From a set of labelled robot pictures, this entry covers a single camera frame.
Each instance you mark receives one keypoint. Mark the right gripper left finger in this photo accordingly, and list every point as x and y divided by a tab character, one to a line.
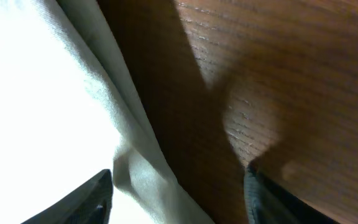
90	203

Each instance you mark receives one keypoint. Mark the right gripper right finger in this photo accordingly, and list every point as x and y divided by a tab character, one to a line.
269	203

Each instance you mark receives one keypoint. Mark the beige khaki shorts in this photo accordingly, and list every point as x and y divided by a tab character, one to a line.
69	109

